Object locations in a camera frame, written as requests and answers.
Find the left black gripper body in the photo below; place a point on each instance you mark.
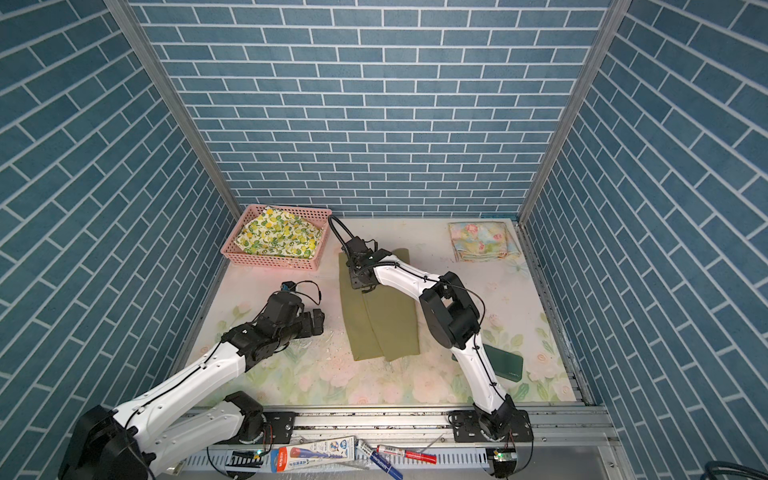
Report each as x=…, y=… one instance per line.
x=301, y=327

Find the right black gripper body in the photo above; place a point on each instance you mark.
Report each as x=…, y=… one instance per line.
x=355, y=278

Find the olive green skirt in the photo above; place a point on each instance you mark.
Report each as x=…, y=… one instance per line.
x=380, y=324

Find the pastel floral skirt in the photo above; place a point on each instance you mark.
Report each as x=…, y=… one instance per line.
x=482, y=241

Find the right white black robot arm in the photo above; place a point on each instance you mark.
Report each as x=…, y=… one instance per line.
x=453, y=319

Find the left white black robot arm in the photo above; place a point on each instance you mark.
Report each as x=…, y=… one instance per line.
x=143, y=437

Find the pink plastic basket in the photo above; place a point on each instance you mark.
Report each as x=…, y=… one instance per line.
x=318, y=217

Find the lemon print skirt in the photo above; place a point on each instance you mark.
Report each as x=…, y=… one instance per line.
x=279, y=233

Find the white red blue box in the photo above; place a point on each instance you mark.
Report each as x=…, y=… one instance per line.
x=313, y=454

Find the dark green rectangular block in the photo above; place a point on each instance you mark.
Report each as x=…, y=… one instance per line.
x=505, y=364

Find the blue marker pen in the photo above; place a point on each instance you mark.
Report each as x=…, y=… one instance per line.
x=378, y=460

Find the red white marker pen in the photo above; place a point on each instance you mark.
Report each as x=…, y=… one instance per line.
x=407, y=454

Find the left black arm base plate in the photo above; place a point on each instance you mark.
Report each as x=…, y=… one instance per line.
x=268, y=428

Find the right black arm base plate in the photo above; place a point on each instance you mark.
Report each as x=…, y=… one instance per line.
x=466, y=428

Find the aluminium front rail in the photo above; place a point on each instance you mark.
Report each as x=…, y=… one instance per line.
x=427, y=426

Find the left corner aluminium post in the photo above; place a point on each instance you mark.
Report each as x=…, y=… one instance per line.
x=130, y=27

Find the corner aluminium post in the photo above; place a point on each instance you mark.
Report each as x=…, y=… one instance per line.
x=594, y=59
x=130, y=27

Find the right corner aluminium post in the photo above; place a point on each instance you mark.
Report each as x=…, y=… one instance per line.
x=594, y=59

